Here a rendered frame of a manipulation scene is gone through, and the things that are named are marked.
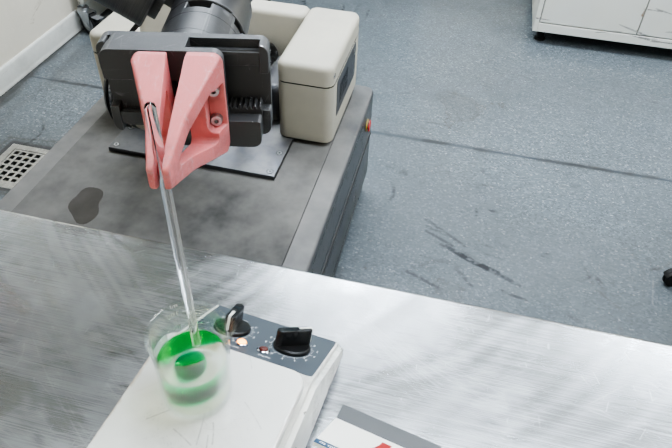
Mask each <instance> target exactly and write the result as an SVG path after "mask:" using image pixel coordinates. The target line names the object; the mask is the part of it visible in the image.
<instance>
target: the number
mask: <svg viewBox="0 0 672 448"><path fill-rule="evenodd" d="M320 439H321V440H323V441H325V442H328V443H330V444H332V445H334V446H336V447H338V448H397V447H395V446H393V445H390V444H388V443H386V442H384V441H381V440H379V439H377V438H374V437H372V436H370V435H368V434H365V433H363V432H361V431H359V430H356V429H354V428H352V427H350V426H347V425H345V424H343V423H341V422H338V421H336V422H335V423H334V424H333V426H332V427H331V428H330V429H329V430H328V431H327V432H326V433H325V434H324V435H323V436H322V437H321V438H320Z"/></svg>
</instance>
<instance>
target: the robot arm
mask: <svg viewBox="0 0 672 448"><path fill-rule="evenodd" d="M94 1H96V2H98V3H100V4H101V5H103V6H105V7H107V8H108V9H110V10H112V11H114V12H115V13H117V14H119V15H121V16H122V17H124V18H126V19H128V20H129V21H131V22H133V23H135V24H137V25H138V26H140V27H141V25H142V24H143V22H144V20H145V18H146V16H149V17H151V18H152V19H154V20H155V18H156V17H157V15H158V13H159V11H160V9H161V8H162V6H163V4H165V5H167V6H168V7H170V8H171V10H170V12H169V14H168V17H167V19H166V21H165V23H164V26H163V28H162V30H161V32H140V31H105V32H104V33H103V34H102V36H101V38H100V39H99V41H98V43H97V44H96V51H97V55H98V59H99V63H100V67H101V69H102V73H103V77H104V78H105V79H108V81H109V86H110V90H111V94H112V98H113V102H112V104H111V106H110V107H111V112H112V116H113V120H114V124H115V126H116V127H117V128H118V129H120V130H124V129H125V127H126V125H144V127H145V151H146V172H147V177H148V181H149V186H150V188H152V189H157V188H158V187H159V185H160V183H159V178H158V173H157V168H156V163H155V158H154V156H153V151H152V146H151V141H150V136H149V132H148V127H147V122H146V117H145V112H144V105H145V103H146V102H153V103H155V105H156V107H157V113H158V118H159V123H160V128H161V134H162V139H163V144H164V150H165V156H164V157H163V163H162V175H163V180H164V185H165V189H172V188H173V187H175V186H176V185H177V184H178V183H179V182H180V181H182V180H183V179H184V178H185V177H186V176H188V175H189V174H190V173H191V172H192V171H194V170H195V169H197V168H199V167H201V166H203V165H205V164H206V163H208V162H210V161H212V160H214V159H216V158H217V157H219V156H221V155H223V154H225V153H227V152H228V150H229V147H257V146H259V145H260V144H261V142H262V136H263V134H267V133H269V132H270V130H271V127H272V119H273V110H272V86H271V61H270V42H269V40H268V39H267V38H266V37H265V36H262V35H248V31H249V26H250V22H251V17H252V6H251V2H252V1H253V0H94ZM184 145H189V146H188V147H187V148H186V149H185V150H184V151H183V152H182V150H183V147H184Z"/></svg>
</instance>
